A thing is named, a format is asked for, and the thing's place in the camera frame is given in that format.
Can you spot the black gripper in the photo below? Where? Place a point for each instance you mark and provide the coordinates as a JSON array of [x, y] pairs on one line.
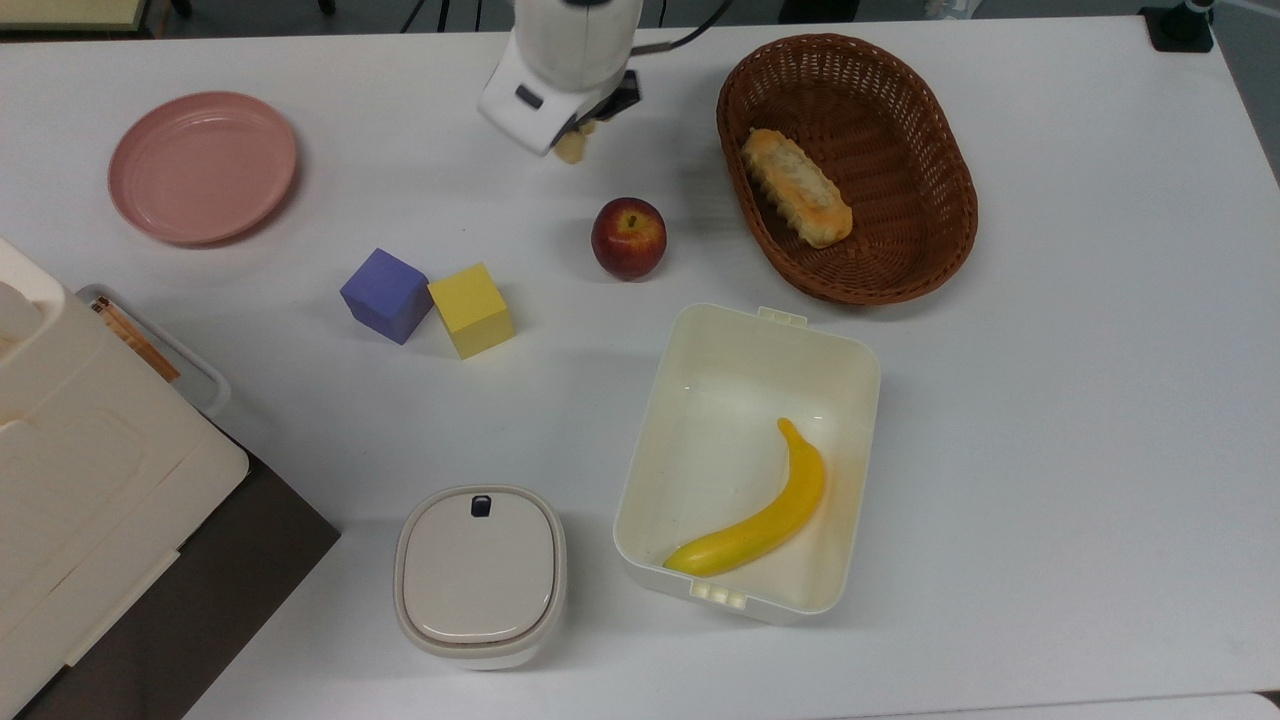
[[618, 97]]

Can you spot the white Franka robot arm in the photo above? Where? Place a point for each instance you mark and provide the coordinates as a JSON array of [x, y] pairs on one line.
[[560, 60]]

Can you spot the long toy bread loaf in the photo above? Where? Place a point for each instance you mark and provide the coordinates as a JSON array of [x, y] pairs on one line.
[[800, 190]]

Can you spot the brown wicker basket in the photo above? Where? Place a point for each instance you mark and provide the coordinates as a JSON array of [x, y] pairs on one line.
[[900, 150]]

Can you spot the red apple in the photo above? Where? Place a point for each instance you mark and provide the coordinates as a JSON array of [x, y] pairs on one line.
[[628, 240]]

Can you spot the black tripod legs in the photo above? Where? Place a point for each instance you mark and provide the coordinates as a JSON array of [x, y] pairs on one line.
[[440, 12]]

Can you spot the yellow foam cube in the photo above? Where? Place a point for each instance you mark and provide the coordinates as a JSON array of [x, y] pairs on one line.
[[472, 312]]

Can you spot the purple foam cube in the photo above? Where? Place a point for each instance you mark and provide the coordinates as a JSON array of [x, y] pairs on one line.
[[385, 295]]

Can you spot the cream plastic open box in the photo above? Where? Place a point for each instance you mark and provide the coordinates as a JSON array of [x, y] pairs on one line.
[[700, 440]]

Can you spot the pink plate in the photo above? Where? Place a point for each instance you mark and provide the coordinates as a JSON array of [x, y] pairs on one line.
[[203, 167]]

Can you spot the yellow toy banana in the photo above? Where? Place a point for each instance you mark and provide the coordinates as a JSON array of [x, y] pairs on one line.
[[770, 520]]

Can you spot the small cream lidded bin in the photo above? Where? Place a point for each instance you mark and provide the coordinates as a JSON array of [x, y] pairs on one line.
[[480, 575]]

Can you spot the beige furniture panel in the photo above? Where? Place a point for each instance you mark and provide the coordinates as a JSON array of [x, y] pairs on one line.
[[70, 12]]

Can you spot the dark brown drawer base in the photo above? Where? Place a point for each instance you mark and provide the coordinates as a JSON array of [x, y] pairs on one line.
[[230, 590]]

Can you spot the black table clamp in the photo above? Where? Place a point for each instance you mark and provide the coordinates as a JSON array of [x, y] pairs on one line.
[[1180, 25]]

